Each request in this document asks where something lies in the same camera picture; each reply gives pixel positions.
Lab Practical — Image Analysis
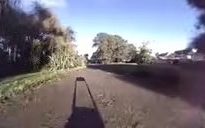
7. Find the group of distant green trees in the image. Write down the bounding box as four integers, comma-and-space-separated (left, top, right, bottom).
88, 32, 154, 65

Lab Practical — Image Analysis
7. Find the reddish-brown asphalt path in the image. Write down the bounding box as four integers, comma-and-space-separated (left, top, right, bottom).
0, 66, 205, 128

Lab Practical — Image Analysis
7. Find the row of dark trees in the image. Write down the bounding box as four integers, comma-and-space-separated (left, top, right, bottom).
0, 0, 88, 81

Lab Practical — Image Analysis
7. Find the grass strip with leaves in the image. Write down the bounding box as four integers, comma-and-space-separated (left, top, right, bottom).
0, 66, 86, 108

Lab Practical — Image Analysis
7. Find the group of low buildings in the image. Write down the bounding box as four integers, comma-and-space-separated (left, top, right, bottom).
154, 47, 205, 64

